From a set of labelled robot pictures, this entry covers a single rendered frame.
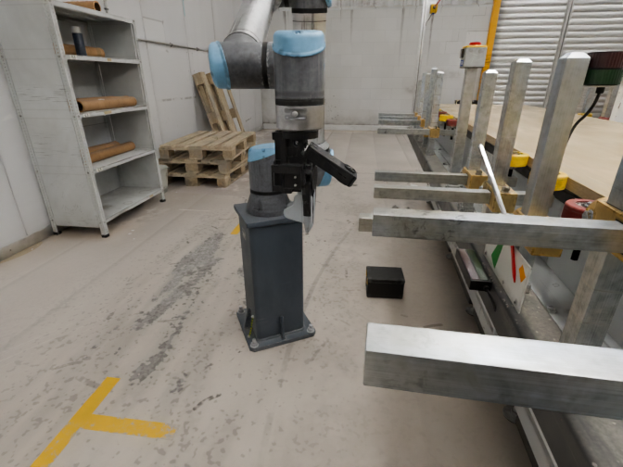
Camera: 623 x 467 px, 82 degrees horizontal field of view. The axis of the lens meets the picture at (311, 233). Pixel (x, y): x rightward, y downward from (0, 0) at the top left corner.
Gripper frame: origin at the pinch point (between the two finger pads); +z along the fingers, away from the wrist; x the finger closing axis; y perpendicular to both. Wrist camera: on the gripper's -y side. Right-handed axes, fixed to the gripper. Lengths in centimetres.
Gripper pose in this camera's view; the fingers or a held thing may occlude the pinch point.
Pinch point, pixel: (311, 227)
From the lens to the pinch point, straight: 76.8
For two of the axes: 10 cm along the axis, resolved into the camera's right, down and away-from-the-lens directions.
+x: -1.5, 4.0, -9.1
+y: -9.9, -0.6, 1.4
